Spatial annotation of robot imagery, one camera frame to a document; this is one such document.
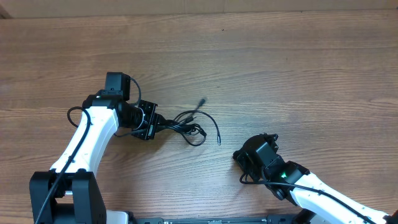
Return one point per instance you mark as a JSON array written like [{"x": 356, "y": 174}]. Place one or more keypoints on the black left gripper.
[{"x": 148, "y": 130}]

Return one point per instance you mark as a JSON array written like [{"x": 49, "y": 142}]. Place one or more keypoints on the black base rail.
[{"x": 269, "y": 219}]

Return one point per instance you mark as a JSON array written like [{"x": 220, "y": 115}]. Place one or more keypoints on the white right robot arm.
[{"x": 295, "y": 183}]

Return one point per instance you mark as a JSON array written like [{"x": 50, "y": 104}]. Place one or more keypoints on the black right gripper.
[{"x": 242, "y": 158}]

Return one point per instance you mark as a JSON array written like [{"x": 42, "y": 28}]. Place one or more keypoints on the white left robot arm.
[{"x": 68, "y": 192}]

